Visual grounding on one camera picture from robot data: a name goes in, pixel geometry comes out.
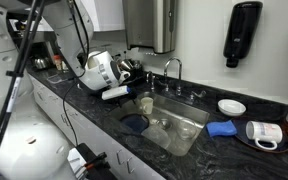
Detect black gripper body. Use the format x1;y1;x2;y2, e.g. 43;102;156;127
125;75;144;98

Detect steel cup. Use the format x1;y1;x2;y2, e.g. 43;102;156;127
118;59;135;72

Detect black dish rack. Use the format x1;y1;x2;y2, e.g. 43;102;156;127
83;59;146;99

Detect small chrome faucet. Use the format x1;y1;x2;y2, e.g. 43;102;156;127
146;70;157;93

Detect tall chrome faucet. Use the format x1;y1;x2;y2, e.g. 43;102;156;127
163;57;183;96

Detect metal sink drain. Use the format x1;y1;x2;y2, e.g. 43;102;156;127
156;118;172;131

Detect stainless steel sink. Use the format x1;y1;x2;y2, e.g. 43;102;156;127
108;91;211;157

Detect clear plastic container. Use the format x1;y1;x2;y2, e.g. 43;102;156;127
141;124;172;150

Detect steel paper towel dispenser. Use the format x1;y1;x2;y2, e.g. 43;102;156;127
122;0;178;54

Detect clear glass bowl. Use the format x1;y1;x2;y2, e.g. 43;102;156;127
176;118;198;140

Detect white lower cabinets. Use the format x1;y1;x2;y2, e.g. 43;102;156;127
28;74;165;180

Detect white cabinets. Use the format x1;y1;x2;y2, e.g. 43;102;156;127
33;0;125;33
28;74;165;180

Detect small spice jar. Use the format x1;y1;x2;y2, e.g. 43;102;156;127
61;56;70;72

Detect white upper cabinets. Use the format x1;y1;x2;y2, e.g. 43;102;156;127
33;0;125;33

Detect clear flat lid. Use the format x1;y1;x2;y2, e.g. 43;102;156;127
47;73;67;84

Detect red lidded jar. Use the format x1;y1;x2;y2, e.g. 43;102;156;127
52;54;63;72

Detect black orange tool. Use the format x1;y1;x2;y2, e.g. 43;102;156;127
83;152;108;169

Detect silver kettle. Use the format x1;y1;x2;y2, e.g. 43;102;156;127
33;56;52;70

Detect blue sponge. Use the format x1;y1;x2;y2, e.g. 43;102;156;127
205;120;238;138

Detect white flat box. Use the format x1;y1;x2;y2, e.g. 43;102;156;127
67;147;89;180

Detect black coffee machine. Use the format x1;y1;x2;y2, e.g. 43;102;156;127
30;41;56;61

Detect white bowl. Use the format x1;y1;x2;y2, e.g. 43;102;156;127
217;98;247;117

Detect dark plate under mug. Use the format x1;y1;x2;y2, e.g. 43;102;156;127
233;118;288;154

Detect white printed mug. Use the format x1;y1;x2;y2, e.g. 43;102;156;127
245;120;283;151

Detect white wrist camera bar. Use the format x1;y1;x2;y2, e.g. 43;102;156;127
101;85;132;101

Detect chrome lever handle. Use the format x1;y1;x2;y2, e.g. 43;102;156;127
155;79;170;93
190;89;207;101

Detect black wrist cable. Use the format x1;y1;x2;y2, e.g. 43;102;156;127
67;0;91;79

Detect black counter cable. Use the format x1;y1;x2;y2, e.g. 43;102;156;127
62;79;81;148

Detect black wall soap dispenser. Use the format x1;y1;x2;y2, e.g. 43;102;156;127
222;0;263;69

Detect black cable with white label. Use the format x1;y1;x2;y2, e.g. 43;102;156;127
0;0;48;180

